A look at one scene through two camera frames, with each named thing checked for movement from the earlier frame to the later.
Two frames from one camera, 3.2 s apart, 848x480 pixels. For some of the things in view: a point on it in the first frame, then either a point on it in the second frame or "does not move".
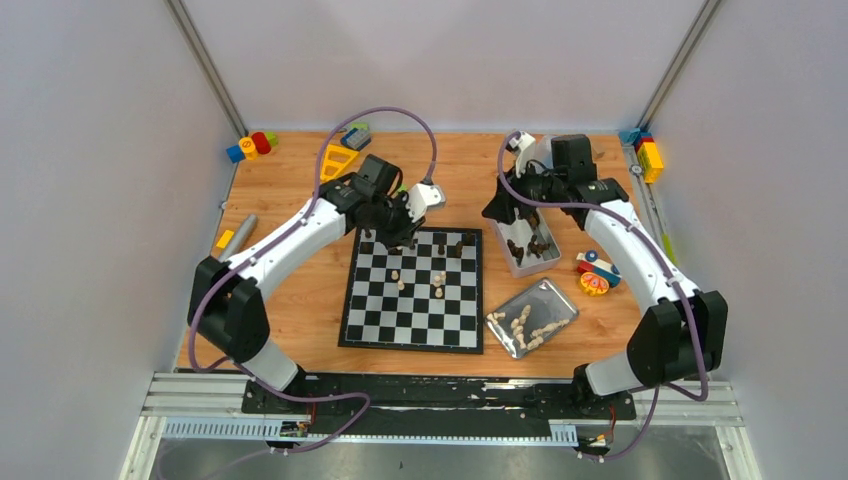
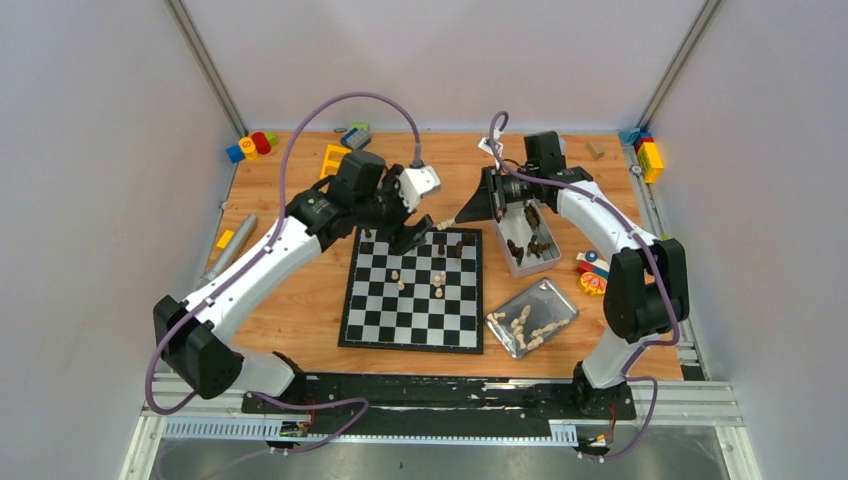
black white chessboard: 426,297 does not move
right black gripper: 502,207 → 485,204
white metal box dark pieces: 526,243 does not move
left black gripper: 395,224 does not move
